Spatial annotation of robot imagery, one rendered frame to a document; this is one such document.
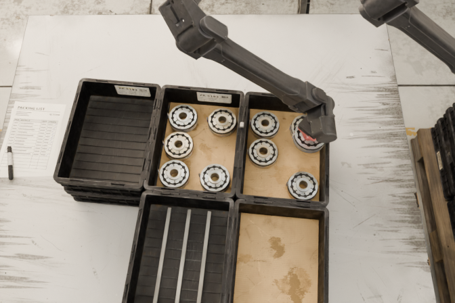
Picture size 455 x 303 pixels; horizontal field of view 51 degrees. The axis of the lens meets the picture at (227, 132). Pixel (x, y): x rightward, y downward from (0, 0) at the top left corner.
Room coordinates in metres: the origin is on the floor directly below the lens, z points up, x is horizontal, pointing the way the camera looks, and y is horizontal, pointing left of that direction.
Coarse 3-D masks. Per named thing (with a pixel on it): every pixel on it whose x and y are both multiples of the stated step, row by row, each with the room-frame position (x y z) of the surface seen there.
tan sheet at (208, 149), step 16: (208, 112) 0.84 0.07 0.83; (208, 128) 0.77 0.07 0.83; (208, 144) 0.71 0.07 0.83; (224, 144) 0.71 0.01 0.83; (160, 160) 0.65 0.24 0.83; (192, 160) 0.64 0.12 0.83; (208, 160) 0.64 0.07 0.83; (224, 160) 0.64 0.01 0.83; (176, 176) 0.59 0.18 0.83; (192, 176) 0.59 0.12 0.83; (224, 192) 0.52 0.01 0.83
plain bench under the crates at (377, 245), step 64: (64, 64) 1.15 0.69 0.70; (128, 64) 1.14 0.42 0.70; (192, 64) 1.14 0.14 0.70; (320, 64) 1.13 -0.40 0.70; (384, 64) 1.12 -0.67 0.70; (64, 128) 0.85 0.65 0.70; (384, 128) 0.82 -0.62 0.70; (0, 192) 0.58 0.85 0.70; (64, 192) 0.58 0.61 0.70; (384, 192) 0.56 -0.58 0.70; (0, 256) 0.34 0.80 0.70; (64, 256) 0.34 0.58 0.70; (128, 256) 0.34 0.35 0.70; (384, 256) 0.32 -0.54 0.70
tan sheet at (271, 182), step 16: (256, 112) 0.83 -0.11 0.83; (272, 112) 0.83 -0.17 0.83; (288, 112) 0.83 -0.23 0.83; (288, 128) 0.77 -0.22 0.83; (288, 144) 0.70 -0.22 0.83; (288, 160) 0.64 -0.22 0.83; (304, 160) 0.64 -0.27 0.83; (256, 176) 0.58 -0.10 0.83; (272, 176) 0.58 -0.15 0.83; (288, 176) 0.58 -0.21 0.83; (256, 192) 0.52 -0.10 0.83; (272, 192) 0.52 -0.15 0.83
